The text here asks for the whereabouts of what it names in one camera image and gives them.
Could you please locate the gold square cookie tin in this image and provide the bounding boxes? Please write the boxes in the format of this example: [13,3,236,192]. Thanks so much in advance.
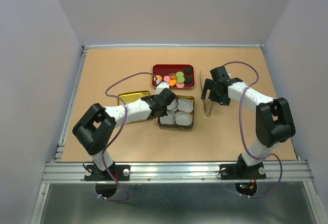
[157,95,195,131]

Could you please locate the metal tongs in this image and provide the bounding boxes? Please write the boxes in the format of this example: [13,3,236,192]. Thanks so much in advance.
[199,71,213,117]

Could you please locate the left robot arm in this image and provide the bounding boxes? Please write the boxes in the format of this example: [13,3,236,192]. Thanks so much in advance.
[72,88,176,180]

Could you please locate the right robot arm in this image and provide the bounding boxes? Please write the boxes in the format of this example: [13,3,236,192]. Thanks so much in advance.
[201,66,296,179]

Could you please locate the white paper cup back left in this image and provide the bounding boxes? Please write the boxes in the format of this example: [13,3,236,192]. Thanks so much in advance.
[167,99,178,112]

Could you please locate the white paper cup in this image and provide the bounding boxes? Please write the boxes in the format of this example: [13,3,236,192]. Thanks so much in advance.
[167,99,178,112]
[177,98,194,113]
[159,111,175,125]
[175,111,193,126]

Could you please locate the white paper cup front left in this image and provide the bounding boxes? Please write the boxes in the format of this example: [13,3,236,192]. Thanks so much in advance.
[159,111,175,125]

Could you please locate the black round cookie lower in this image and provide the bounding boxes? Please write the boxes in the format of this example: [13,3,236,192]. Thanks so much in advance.
[184,76,193,85]

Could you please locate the black round cookie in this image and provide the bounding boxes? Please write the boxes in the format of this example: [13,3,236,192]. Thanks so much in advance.
[184,67,193,74]
[184,76,193,85]

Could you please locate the black round cookie upper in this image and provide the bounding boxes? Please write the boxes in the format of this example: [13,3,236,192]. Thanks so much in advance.
[184,67,193,74]

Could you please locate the orange fish-shaped cookie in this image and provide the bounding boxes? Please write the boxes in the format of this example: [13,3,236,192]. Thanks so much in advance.
[169,79,177,87]

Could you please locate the pink round cookie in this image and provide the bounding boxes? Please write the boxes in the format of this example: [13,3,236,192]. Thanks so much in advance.
[176,83,185,88]
[163,75,171,83]

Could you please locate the pink round cookie lower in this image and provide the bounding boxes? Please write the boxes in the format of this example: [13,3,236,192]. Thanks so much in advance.
[176,83,185,88]

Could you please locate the white paper cup back right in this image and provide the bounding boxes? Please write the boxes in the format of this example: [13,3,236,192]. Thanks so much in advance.
[177,98,194,113]

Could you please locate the green round cookie lower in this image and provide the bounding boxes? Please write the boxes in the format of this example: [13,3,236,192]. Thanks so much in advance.
[177,76,185,84]

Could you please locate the green round cookie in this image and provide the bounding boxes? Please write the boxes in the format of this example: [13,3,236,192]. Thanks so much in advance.
[176,71,184,78]
[177,76,185,84]

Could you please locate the white paper cup front right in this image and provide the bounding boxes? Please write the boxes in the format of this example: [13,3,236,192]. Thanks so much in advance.
[175,111,193,126]

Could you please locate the gold tin lid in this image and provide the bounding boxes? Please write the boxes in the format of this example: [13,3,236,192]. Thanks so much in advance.
[117,90,150,123]

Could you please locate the green round cookie upper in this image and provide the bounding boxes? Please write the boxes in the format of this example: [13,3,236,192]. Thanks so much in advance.
[176,71,184,78]

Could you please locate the red rectangular tray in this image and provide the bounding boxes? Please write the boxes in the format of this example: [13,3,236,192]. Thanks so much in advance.
[152,64,195,89]

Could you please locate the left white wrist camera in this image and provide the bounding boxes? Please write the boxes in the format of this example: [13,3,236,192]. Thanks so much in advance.
[155,78,170,95]

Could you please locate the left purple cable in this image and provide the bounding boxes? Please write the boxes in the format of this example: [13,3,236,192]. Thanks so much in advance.
[98,72,161,201]

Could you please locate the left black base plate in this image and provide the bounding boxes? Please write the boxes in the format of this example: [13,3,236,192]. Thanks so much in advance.
[84,164,131,181]

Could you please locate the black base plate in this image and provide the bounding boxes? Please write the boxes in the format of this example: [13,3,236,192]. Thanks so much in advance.
[84,164,131,181]
[219,163,267,180]

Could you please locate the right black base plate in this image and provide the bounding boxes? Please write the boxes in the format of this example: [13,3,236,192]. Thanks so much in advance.
[219,163,267,180]

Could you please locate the aluminium front rail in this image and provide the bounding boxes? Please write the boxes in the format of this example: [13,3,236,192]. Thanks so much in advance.
[41,161,314,185]

